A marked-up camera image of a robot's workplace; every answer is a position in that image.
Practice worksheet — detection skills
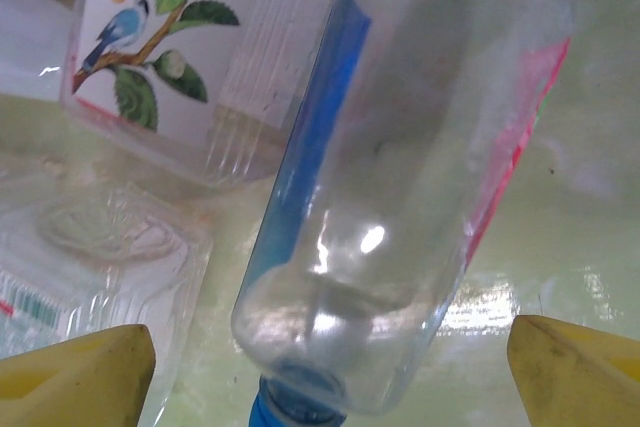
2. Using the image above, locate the clear plastic bottle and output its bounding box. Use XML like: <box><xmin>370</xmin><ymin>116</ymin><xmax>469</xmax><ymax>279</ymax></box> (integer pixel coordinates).
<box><xmin>0</xmin><ymin>166</ymin><xmax>216</xmax><ymax>427</ymax></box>

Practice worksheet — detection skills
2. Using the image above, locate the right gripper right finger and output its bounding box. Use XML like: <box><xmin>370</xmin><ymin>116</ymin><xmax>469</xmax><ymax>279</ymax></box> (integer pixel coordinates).
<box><xmin>506</xmin><ymin>315</ymin><xmax>640</xmax><ymax>427</ymax></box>

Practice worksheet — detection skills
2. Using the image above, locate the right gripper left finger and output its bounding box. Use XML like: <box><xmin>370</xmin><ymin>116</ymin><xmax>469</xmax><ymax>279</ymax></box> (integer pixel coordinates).
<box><xmin>0</xmin><ymin>324</ymin><xmax>157</xmax><ymax>427</ymax></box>

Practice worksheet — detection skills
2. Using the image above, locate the clear bottle with white label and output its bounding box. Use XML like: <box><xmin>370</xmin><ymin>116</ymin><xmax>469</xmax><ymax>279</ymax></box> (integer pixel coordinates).
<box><xmin>58</xmin><ymin>0</ymin><xmax>321</xmax><ymax>193</ymax></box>

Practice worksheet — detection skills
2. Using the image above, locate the clear bottle with blue cap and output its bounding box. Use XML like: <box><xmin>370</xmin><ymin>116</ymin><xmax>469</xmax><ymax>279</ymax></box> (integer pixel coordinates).
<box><xmin>230</xmin><ymin>0</ymin><xmax>576</xmax><ymax>427</ymax></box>

